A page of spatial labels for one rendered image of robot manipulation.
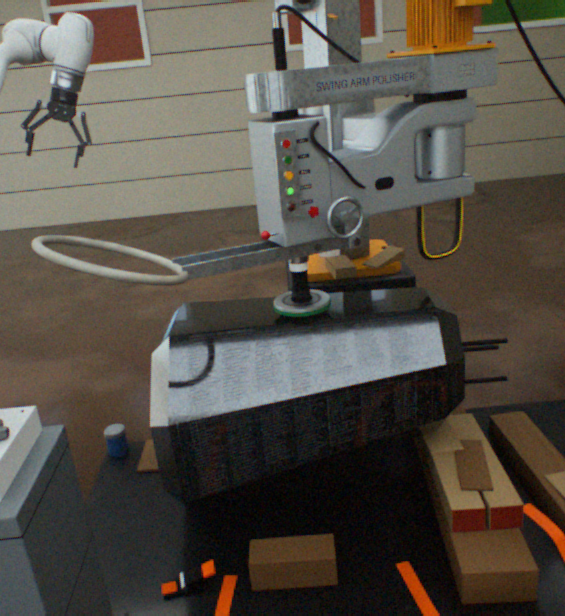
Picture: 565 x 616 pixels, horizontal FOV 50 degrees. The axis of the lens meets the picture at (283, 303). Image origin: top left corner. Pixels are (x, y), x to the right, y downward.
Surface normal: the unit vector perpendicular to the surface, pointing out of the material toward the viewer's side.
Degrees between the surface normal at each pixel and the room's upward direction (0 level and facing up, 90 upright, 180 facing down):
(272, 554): 0
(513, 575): 90
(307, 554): 0
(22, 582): 90
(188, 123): 90
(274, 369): 45
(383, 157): 90
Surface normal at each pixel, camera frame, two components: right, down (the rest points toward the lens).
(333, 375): -0.03, -0.41
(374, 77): 0.44, 0.29
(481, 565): -0.09, -0.93
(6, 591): 0.05, 0.36
